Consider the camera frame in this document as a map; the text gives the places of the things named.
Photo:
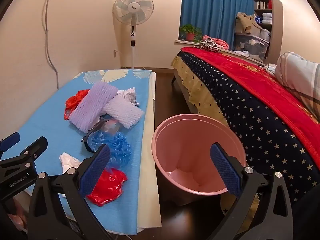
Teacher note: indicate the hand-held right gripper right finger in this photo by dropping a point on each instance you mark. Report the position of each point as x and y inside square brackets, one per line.
[225, 170]

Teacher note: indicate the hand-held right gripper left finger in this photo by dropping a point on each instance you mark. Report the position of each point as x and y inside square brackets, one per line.
[97, 165]

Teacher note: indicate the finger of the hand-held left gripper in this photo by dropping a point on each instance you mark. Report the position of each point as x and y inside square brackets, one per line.
[10, 140]
[32, 150]

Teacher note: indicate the red plastic bag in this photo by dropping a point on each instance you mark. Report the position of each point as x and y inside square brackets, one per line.
[110, 187]

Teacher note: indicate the blue plastic bag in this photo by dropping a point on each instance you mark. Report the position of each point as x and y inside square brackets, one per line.
[117, 145]

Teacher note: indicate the white tissue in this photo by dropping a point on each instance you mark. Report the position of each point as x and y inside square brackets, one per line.
[68, 161]

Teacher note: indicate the pink plastic bin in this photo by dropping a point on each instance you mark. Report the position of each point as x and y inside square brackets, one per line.
[190, 155]

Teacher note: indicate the large purple foam net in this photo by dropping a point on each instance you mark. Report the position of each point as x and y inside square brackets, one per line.
[92, 105]

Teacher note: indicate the small purple foam net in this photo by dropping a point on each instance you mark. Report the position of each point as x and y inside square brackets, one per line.
[125, 111]

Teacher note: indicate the blue patterned table mat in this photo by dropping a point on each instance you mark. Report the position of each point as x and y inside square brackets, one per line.
[37, 110]

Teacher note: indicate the bed with star blanket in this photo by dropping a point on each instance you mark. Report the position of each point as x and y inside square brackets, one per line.
[250, 120]

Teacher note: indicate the red mesh bag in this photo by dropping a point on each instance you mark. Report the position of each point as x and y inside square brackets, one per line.
[73, 102]

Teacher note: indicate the white table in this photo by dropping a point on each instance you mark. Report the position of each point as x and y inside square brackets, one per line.
[150, 130]

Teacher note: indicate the crumpled white printed paper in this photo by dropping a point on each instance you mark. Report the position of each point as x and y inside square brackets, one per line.
[127, 95]

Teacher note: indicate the yellow star-print bed sheet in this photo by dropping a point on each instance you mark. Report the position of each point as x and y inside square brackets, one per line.
[200, 92]

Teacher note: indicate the red blanket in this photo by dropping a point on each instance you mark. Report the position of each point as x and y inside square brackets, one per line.
[250, 72]

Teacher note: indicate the white cloth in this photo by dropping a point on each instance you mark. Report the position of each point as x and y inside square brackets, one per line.
[271, 68]

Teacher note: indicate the plaid pillow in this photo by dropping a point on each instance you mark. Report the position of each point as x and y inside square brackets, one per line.
[300, 77]

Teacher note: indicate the clear storage box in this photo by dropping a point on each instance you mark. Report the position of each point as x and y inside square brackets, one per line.
[250, 46]

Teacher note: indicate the clothes pile on sill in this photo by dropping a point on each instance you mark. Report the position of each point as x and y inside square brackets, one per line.
[220, 42]

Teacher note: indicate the potted green plant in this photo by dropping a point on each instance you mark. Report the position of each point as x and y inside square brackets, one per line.
[191, 31]

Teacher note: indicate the beige jacket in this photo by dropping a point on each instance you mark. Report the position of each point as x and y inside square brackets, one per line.
[247, 22]

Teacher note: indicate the blue curtain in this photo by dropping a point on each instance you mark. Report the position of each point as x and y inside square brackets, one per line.
[212, 10]

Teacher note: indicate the white standing fan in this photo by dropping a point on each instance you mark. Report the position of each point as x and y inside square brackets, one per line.
[132, 7]

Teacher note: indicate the bookshelf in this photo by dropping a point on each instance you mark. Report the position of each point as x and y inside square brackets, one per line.
[263, 7]

